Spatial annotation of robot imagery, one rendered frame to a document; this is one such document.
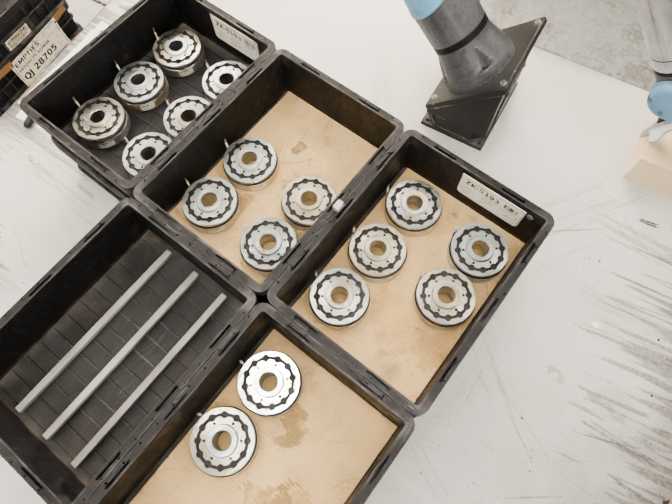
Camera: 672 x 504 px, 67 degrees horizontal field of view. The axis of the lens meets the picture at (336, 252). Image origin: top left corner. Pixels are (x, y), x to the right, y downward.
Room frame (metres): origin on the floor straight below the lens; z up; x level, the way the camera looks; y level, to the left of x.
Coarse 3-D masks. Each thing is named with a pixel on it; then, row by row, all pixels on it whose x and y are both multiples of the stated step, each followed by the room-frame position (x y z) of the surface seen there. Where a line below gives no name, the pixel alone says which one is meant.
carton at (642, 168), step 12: (648, 120) 0.66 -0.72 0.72; (636, 144) 0.61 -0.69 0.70; (648, 144) 0.57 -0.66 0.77; (660, 144) 0.57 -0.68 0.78; (636, 156) 0.56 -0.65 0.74; (648, 156) 0.54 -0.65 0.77; (660, 156) 0.54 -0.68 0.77; (636, 168) 0.53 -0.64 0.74; (648, 168) 0.52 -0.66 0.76; (660, 168) 0.51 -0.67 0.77; (636, 180) 0.52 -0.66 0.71; (648, 180) 0.51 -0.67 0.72; (660, 180) 0.50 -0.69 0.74; (660, 192) 0.49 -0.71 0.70
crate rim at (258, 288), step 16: (272, 64) 0.68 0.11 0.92; (304, 64) 0.68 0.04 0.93; (320, 80) 0.64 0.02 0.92; (352, 96) 0.60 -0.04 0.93; (384, 112) 0.56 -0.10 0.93; (400, 128) 0.53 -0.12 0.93; (384, 144) 0.49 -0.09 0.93; (368, 160) 0.46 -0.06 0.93; (160, 208) 0.39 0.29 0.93; (176, 224) 0.36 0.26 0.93; (320, 224) 0.35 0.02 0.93; (192, 240) 0.33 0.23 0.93; (304, 240) 0.32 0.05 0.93; (288, 256) 0.29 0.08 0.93; (240, 272) 0.27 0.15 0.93; (272, 272) 0.27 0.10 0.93; (256, 288) 0.24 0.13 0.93
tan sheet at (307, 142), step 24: (288, 96) 0.68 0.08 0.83; (264, 120) 0.63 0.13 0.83; (288, 120) 0.62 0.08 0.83; (312, 120) 0.62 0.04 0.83; (288, 144) 0.57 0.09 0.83; (312, 144) 0.57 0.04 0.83; (336, 144) 0.56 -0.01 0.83; (360, 144) 0.56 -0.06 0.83; (216, 168) 0.52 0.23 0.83; (288, 168) 0.51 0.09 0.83; (312, 168) 0.51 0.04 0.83; (336, 168) 0.51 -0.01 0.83; (360, 168) 0.51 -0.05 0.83; (240, 192) 0.47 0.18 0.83; (264, 192) 0.46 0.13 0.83; (336, 192) 0.46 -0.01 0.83; (240, 216) 0.41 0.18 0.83; (264, 216) 0.41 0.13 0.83; (216, 240) 0.37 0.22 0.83; (240, 264) 0.32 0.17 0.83
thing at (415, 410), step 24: (432, 144) 0.49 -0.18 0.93; (360, 192) 0.40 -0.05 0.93; (504, 192) 0.39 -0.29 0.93; (336, 216) 0.36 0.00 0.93; (552, 216) 0.34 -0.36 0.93; (312, 240) 0.32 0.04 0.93; (504, 288) 0.22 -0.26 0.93; (288, 312) 0.20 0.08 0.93; (312, 336) 0.16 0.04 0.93; (456, 360) 0.12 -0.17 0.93; (384, 384) 0.09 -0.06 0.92; (408, 408) 0.05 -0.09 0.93
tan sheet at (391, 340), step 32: (448, 224) 0.38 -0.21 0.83; (416, 256) 0.32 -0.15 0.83; (512, 256) 0.31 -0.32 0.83; (384, 288) 0.26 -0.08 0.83; (480, 288) 0.25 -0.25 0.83; (384, 320) 0.20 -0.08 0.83; (416, 320) 0.20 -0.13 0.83; (352, 352) 0.15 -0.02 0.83; (384, 352) 0.15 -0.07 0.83; (416, 352) 0.15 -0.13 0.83; (448, 352) 0.15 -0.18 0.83; (416, 384) 0.09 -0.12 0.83
